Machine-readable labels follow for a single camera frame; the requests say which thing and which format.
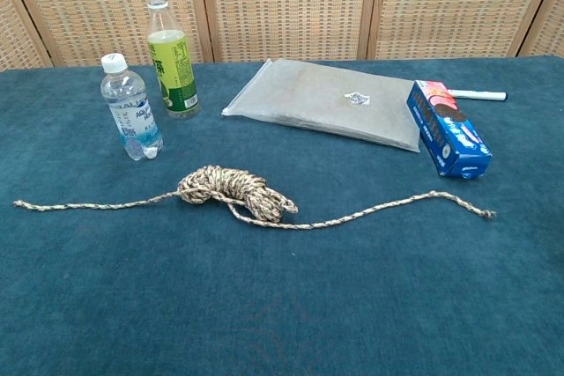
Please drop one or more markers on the grey frosted zip bag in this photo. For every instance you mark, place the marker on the grey frosted zip bag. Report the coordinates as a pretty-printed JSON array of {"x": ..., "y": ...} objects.
[{"x": 321, "y": 103}]

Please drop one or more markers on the blue felt table mat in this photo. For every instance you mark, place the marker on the blue felt table mat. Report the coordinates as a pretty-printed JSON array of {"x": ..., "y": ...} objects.
[{"x": 282, "y": 297}]

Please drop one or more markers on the green tea plastic bottle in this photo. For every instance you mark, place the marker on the green tea plastic bottle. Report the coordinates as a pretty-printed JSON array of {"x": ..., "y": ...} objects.
[{"x": 176, "y": 72}]

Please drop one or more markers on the small clear water bottle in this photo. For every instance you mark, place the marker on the small clear water bottle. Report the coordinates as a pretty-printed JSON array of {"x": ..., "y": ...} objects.
[{"x": 132, "y": 116}]

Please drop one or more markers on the woven rattan screen panel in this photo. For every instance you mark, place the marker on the woven rattan screen panel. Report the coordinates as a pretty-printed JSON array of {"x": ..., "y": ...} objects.
[
  {"x": 286, "y": 6},
  {"x": 548, "y": 28},
  {"x": 458, "y": 6},
  {"x": 97, "y": 6},
  {"x": 17, "y": 48}
]

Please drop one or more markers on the blue cookie box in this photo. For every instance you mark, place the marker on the blue cookie box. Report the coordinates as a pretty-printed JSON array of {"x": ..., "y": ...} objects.
[{"x": 449, "y": 134}]

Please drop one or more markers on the white marker with blue cap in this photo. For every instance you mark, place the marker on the white marker with blue cap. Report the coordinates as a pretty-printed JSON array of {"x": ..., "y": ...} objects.
[{"x": 478, "y": 95}]

